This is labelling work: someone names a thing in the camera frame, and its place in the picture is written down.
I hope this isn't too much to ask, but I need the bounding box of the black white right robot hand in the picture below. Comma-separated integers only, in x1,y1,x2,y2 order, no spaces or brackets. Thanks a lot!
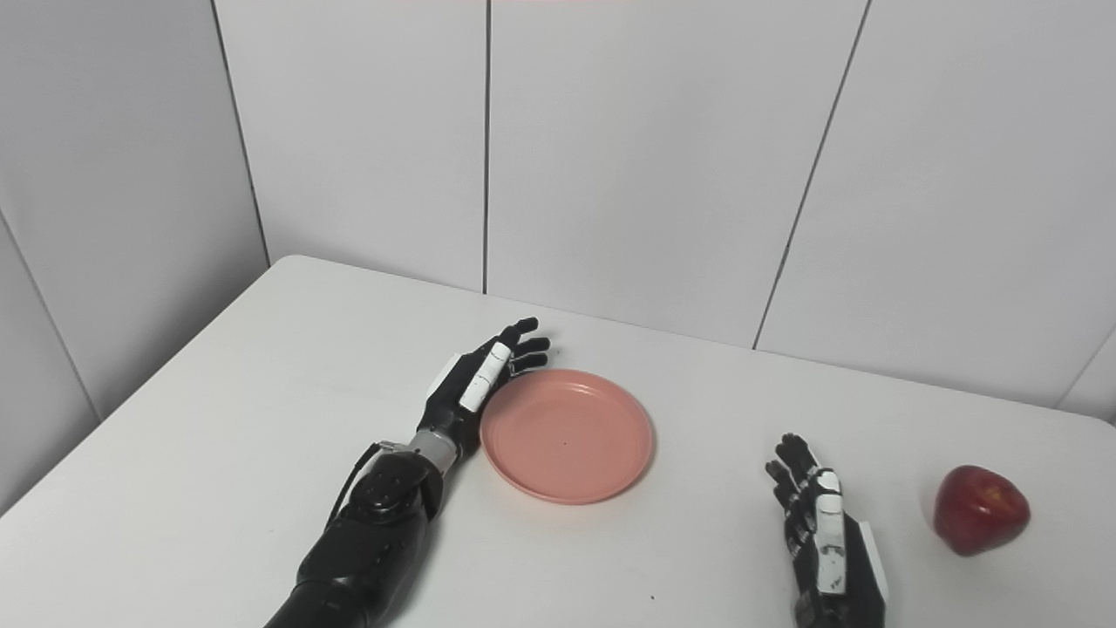
766,433,890,628

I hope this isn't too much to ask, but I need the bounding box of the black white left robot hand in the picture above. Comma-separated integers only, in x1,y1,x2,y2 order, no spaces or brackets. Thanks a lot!
417,317,552,454

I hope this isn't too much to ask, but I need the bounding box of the pink plastic plate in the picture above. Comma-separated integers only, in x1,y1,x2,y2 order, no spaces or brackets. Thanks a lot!
480,369,655,506

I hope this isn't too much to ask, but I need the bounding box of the red apple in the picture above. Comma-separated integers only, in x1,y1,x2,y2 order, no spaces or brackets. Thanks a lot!
933,465,1031,557

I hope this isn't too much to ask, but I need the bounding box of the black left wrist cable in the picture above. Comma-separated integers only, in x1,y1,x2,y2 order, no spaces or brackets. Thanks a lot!
324,440,411,533

